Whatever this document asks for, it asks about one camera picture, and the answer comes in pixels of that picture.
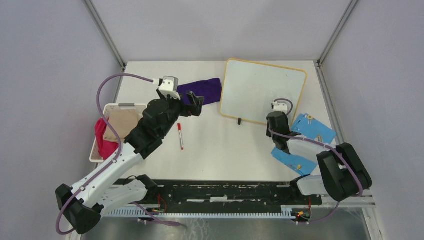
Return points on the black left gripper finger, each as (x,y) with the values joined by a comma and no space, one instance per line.
(196,104)
(166,94)

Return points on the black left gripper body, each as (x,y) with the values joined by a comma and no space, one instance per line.
(176,109)

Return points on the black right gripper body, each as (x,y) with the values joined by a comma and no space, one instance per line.
(267,125)

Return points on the red capped whiteboard marker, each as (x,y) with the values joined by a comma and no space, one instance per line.
(180,136)

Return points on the yellow framed whiteboard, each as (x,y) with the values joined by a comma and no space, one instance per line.
(249,89)

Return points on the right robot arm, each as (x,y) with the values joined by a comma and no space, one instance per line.
(342,173)

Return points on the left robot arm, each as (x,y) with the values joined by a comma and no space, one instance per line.
(85,202)

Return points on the purple cloth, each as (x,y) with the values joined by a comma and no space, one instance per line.
(210,89)

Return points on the blue patterned cloth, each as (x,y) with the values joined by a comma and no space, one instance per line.
(302,152)

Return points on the beige cloth in basket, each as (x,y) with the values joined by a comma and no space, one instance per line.
(123,122)

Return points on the pink cloth in basket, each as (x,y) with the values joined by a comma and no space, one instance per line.
(105,148)

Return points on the white plastic basket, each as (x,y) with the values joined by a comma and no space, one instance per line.
(94,155)

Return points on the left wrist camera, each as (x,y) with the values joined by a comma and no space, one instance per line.
(170,83)

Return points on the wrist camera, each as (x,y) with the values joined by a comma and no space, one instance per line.
(280,107)
(170,83)

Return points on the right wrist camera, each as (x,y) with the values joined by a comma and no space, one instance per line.
(280,107)

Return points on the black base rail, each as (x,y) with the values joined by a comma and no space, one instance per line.
(225,197)

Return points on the white cable comb strip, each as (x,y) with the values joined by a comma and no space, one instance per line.
(136,212)

